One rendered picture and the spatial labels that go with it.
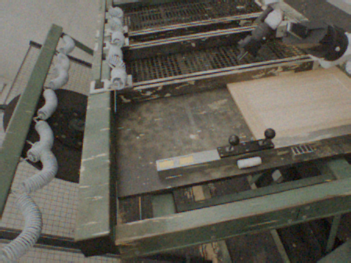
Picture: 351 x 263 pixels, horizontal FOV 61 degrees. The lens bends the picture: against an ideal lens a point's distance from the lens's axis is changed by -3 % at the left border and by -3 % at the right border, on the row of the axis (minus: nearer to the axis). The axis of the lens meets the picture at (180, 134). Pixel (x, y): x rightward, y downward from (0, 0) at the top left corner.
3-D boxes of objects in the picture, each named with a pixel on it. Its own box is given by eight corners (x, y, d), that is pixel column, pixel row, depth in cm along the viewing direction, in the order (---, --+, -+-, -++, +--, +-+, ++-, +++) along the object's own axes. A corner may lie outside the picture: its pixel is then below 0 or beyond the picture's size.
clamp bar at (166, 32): (283, 24, 196) (287, -14, 181) (100, 52, 188) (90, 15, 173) (276, 19, 204) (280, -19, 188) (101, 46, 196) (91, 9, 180)
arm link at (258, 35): (251, 52, 164) (267, 35, 159) (258, 60, 157) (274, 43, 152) (235, 40, 157) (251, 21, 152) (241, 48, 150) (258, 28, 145)
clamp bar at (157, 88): (336, 70, 149) (349, 23, 133) (95, 112, 141) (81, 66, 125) (326, 61, 157) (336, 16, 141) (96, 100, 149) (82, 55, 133)
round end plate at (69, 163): (146, 192, 165) (-17, 153, 131) (142, 198, 168) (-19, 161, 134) (137, 107, 225) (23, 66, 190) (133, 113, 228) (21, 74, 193)
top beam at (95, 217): (118, 252, 88) (110, 234, 81) (84, 258, 87) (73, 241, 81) (114, 7, 253) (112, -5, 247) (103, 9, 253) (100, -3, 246)
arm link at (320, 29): (323, 52, 71) (347, 62, 78) (330, 11, 70) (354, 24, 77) (280, 53, 81) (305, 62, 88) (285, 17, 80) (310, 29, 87)
